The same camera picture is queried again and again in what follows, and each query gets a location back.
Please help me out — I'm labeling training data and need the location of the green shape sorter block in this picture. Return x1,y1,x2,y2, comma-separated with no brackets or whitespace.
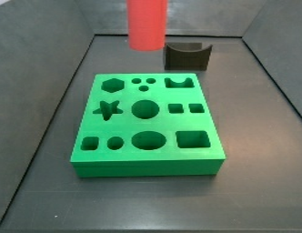
70,73,226,177

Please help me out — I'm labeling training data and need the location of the red oval peg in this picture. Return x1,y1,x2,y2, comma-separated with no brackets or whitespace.
128,0,169,51

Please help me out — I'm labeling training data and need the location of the black curved holder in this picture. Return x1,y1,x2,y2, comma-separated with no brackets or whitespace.
164,42,213,71

